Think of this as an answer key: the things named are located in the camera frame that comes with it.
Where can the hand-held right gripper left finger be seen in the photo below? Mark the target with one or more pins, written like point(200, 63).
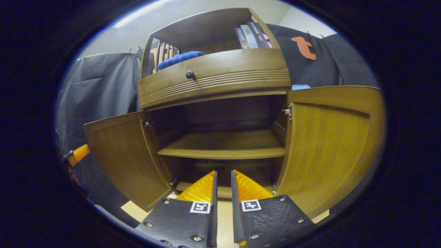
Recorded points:
point(214, 220)

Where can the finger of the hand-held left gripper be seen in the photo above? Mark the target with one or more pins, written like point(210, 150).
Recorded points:
point(79, 154)

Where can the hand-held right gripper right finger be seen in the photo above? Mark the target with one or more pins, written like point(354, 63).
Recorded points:
point(235, 224)

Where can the wooden cabinet door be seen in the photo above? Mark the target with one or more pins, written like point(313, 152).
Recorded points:
point(330, 144)
point(120, 155)

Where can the metal door hinge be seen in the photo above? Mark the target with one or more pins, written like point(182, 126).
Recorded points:
point(288, 112)
point(146, 124)
point(173, 182)
point(274, 189)

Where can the wooden cabinet shelf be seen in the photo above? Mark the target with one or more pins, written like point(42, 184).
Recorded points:
point(224, 144)

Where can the black backdrop cloth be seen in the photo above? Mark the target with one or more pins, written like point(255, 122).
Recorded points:
point(100, 82)

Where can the black drawer knob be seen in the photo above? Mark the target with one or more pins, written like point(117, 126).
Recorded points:
point(190, 74)

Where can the blue folded towel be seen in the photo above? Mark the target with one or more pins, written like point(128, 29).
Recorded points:
point(179, 58)

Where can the blue book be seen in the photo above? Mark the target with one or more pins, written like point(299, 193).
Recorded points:
point(241, 39)

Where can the grey book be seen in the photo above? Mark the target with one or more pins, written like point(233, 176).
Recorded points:
point(249, 36)

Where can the black book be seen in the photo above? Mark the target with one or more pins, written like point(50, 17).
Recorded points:
point(258, 34)

